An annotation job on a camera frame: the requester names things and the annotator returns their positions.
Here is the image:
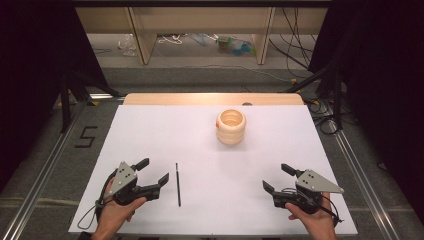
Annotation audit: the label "black metal stand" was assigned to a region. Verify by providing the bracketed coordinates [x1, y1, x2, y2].
[59, 64, 120, 134]
[285, 61, 345, 130]

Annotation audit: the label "green and blue plastic bottles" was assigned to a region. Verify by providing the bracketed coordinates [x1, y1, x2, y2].
[215, 34, 257, 57]

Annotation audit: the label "coiled white cable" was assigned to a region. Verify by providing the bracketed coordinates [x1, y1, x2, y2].
[156, 33, 188, 46]

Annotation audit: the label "cream ribbed round cup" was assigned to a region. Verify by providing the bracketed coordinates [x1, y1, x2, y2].
[215, 108, 247, 146]

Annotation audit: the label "long white floor cable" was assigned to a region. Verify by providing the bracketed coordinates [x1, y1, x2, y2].
[154, 49, 296, 84]

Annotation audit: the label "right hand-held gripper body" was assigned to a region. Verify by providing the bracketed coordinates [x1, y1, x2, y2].
[272, 169, 345, 215]

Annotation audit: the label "person's right hand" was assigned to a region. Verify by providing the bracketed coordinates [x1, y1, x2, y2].
[284, 192, 338, 240]

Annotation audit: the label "beige wooden desk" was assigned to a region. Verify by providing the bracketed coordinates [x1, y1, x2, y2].
[75, 6, 329, 66]

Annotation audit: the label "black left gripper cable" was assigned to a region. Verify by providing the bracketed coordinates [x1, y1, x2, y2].
[76, 168, 118, 231]

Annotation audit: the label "person's left hand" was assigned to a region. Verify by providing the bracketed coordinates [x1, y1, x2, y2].
[91, 181, 148, 240]

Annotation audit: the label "white table cover board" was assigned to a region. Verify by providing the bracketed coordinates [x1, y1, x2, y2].
[68, 104, 359, 237]

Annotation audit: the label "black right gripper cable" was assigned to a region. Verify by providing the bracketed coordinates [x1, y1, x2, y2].
[320, 194, 345, 225]

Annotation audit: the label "thin black brush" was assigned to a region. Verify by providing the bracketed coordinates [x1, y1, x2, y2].
[175, 162, 182, 208]

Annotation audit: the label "metal floor rail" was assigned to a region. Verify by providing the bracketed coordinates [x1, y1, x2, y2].
[327, 119, 402, 240]
[2, 99, 88, 240]

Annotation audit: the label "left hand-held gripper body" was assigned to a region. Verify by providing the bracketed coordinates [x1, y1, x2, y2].
[109, 161, 160, 206]

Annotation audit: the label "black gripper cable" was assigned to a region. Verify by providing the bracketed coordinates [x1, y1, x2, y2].
[76, 168, 118, 231]
[320, 194, 345, 225]

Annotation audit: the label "clear plastic bag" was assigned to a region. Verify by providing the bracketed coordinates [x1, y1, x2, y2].
[117, 33, 138, 57]

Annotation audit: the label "black floor cables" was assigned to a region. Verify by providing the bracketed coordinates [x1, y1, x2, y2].
[305, 97, 342, 136]

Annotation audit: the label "hanging black cables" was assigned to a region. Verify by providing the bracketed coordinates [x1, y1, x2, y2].
[268, 7, 318, 80]

